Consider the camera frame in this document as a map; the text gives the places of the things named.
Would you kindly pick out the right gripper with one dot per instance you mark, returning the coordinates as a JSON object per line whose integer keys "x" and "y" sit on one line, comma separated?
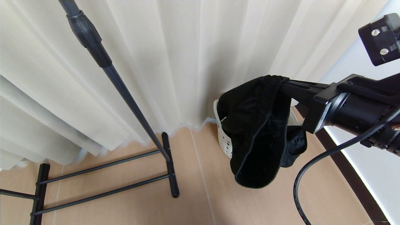
{"x": 353, "y": 112}

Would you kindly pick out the black shorts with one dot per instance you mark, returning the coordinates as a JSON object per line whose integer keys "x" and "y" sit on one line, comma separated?
{"x": 256, "y": 131}

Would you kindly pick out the white laundry basket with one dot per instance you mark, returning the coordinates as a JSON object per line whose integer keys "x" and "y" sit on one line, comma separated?
{"x": 225, "y": 140}

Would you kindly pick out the black clothes rack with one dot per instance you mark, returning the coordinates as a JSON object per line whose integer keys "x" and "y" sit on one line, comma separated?
{"x": 84, "y": 31}

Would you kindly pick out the black garment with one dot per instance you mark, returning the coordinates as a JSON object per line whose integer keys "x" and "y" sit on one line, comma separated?
{"x": 297, "y": 143}

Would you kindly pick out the beige curtain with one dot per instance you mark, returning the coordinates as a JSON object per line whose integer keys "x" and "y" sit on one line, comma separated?
{"x": 187, "y": 47}

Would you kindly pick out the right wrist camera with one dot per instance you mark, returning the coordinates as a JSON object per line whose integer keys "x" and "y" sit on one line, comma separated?
{"x": 384, "y": 40}

